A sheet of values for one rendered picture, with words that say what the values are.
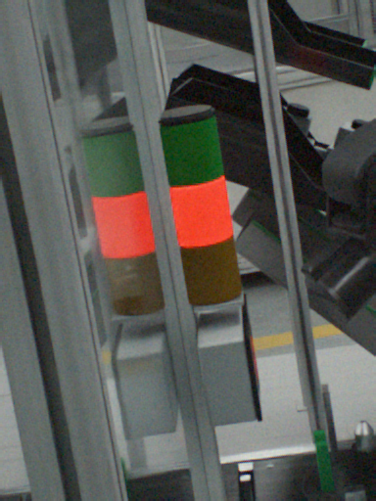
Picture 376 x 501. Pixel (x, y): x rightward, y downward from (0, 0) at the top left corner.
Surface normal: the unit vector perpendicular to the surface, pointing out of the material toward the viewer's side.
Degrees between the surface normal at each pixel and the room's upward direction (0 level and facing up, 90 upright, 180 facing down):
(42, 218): 90
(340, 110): 90
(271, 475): 0
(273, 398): 0
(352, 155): 32
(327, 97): 90
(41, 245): 90
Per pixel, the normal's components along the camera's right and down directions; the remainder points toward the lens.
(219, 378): -0.02, 0.26
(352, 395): -0.16, -0.95
